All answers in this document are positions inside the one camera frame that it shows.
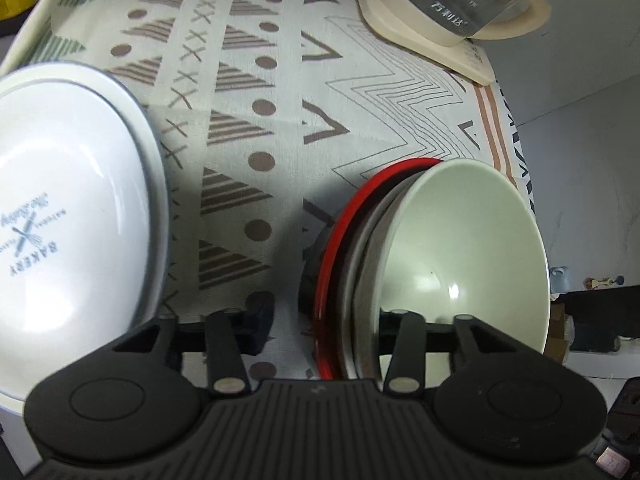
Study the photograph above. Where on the light green bowl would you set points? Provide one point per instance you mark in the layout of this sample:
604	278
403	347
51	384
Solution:
450	235

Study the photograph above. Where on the cream kettle base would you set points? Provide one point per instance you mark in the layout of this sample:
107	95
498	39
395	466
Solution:
400	25

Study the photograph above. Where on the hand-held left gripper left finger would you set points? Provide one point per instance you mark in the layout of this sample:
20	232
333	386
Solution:
261	322

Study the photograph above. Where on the white printed plate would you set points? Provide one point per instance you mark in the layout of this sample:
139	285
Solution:
65	185

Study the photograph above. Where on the patterned tablecloth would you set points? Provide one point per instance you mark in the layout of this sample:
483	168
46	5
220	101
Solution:
280	60

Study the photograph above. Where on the grey bowl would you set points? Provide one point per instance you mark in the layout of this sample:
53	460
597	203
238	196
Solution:
362	280

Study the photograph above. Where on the red and black bowl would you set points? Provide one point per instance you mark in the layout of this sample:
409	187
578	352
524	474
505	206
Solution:
327	260

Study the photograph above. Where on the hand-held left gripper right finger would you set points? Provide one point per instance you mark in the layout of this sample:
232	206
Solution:
407	340

